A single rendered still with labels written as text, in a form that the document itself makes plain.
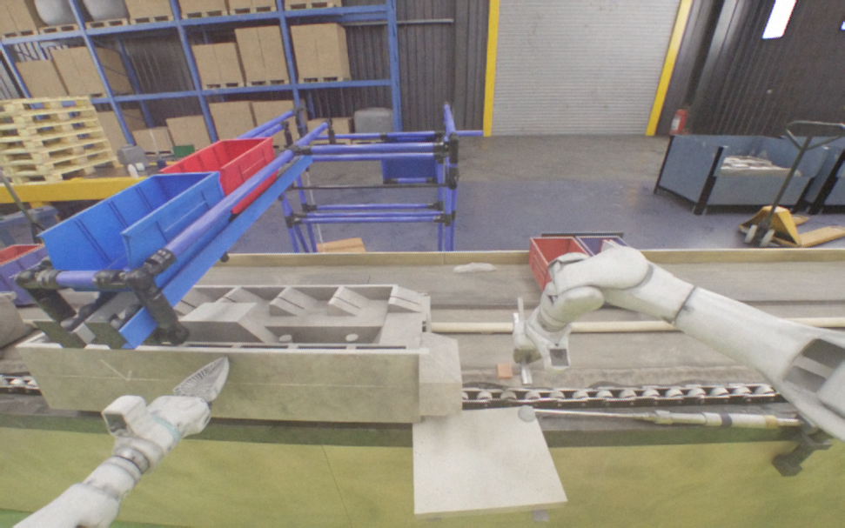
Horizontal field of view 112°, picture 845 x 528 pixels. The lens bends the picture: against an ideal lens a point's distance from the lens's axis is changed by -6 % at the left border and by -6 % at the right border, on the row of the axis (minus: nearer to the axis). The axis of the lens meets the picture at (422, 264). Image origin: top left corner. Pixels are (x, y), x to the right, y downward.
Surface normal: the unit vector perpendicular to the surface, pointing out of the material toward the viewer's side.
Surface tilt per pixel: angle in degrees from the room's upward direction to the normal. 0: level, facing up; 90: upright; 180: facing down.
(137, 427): 81
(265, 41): 90
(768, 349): 68
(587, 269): 40
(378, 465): 90
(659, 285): 33
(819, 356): 73
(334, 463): 90
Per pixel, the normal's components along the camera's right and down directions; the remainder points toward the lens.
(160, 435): 0.85, -0.49
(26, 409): -0.03, -0.87
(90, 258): 1.00, -0.04
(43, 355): -0.04, 0.35
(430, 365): -0.04, -0.11
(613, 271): -0.56, -0.35
